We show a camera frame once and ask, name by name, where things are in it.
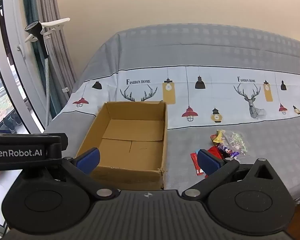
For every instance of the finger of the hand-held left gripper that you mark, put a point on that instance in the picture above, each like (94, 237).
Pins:
(64, 141)

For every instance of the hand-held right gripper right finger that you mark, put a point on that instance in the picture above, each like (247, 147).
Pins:
(208, 163)

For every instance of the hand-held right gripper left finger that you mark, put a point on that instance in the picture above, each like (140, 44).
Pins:
(88, 160)

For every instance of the red stick snack packet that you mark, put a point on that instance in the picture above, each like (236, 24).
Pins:
(197, 163)

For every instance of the purple snack packet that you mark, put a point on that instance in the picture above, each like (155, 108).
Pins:
(227, 151)

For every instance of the brown cardboard box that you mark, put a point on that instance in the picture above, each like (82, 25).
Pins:
(132, 142)

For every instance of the pair of dark shoes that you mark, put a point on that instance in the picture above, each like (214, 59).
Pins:
(12, 124)

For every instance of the clear plastic bag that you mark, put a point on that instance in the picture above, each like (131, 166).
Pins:
(236, 140)

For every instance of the white curtain clip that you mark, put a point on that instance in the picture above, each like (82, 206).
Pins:
(65, 89)

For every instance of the grey printed bed sheet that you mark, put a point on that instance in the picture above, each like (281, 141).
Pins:
(215, 92)

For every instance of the grey curtain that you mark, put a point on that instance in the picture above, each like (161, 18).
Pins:
(57, 55)

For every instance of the white window frame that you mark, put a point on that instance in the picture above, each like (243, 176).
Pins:
(12, 55)

